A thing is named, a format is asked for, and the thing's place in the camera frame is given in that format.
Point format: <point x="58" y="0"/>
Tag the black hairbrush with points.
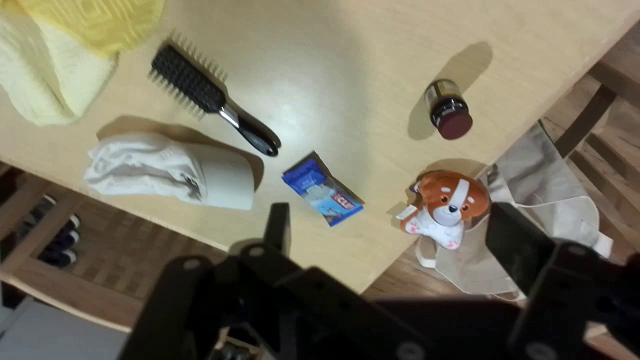
<point x="187" y="81"/>

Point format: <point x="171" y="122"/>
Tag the white rolled sock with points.
<point x="166" y="170"/>

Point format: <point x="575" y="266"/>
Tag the wooden slat-back chair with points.
<point x="47" y="281"/>

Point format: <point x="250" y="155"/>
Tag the blue snack bar wrapper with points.
<point x="320" y="191"/>

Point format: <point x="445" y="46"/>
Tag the orange white plush dog toy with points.
<point x="447" y="207"/>

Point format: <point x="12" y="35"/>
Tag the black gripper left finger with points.
<point x="277" y="227"/>

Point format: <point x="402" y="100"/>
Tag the beige tote bag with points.
<point x="547" y="193"/>

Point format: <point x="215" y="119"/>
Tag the yellow patterned towel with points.
<point x="47" y="67"/>

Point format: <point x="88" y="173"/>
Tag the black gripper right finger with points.
<point x="516" y="243"/>

